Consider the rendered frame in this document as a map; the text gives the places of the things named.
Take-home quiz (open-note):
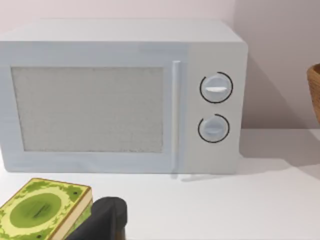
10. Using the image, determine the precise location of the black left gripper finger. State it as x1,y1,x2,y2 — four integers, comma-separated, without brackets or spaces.
65,202,116,240

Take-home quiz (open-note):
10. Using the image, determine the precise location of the green book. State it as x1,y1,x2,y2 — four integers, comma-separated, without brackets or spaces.
0,177,93,240

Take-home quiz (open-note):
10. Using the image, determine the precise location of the small pale microwave knob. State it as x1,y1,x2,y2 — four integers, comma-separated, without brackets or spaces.
197,113,231,144

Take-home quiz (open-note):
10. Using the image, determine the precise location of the pale microwave door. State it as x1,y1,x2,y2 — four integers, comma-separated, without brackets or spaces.
0,40,189,175

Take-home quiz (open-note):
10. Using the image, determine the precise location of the large pale microwave knob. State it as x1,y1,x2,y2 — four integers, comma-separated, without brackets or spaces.
199,71,234,104

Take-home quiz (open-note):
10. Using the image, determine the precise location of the pale microwave oven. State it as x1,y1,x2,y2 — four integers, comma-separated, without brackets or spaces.
0,18,249,176

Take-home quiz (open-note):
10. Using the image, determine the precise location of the woven brown basket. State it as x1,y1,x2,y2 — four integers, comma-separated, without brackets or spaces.
306,63,320,119

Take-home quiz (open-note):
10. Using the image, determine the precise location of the pale microwave door handle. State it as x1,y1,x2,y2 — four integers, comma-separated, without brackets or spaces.
171,59,182,180

